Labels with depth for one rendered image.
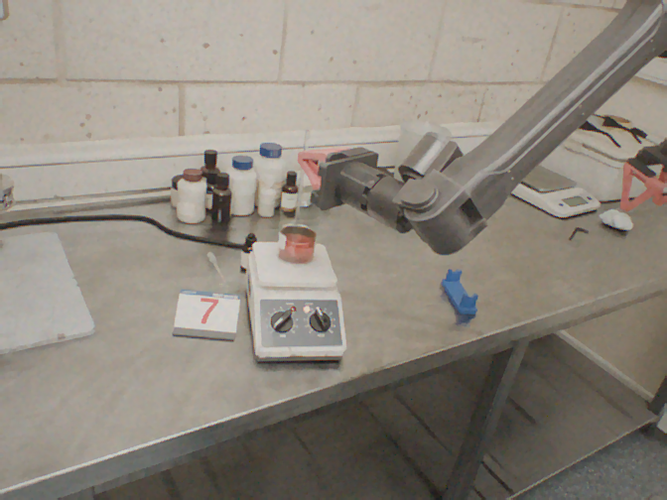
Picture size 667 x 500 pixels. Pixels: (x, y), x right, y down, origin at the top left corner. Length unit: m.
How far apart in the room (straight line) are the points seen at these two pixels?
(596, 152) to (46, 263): 1.37
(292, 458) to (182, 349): 0.81
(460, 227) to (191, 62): 0.76
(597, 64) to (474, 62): 1.00
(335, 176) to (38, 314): 0.47
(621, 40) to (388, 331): 0.52
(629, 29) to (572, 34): 1.23
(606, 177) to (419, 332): 0.92
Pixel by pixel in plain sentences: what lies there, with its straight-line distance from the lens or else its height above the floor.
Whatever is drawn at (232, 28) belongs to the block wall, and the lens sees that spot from 1.28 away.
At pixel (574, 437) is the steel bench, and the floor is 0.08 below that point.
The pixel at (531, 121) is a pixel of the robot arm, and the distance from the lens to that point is 0.69.
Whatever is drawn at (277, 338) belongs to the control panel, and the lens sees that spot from 0.83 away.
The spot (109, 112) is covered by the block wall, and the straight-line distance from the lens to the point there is 1.24.
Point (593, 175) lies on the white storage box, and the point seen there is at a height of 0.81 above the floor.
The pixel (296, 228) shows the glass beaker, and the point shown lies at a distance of 0.86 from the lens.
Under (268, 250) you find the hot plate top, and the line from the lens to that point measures 0.93.
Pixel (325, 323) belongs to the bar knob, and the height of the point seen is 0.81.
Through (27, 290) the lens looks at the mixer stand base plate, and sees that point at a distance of 0.98.
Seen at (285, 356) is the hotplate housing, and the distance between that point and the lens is 0.83.
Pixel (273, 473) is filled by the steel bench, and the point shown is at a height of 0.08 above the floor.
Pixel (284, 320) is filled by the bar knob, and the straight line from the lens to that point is 0.82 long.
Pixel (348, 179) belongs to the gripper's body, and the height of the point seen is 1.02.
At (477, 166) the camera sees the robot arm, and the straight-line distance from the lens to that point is 0.66.
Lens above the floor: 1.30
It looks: 29 degrees down
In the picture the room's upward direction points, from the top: 10 degrees clockwise
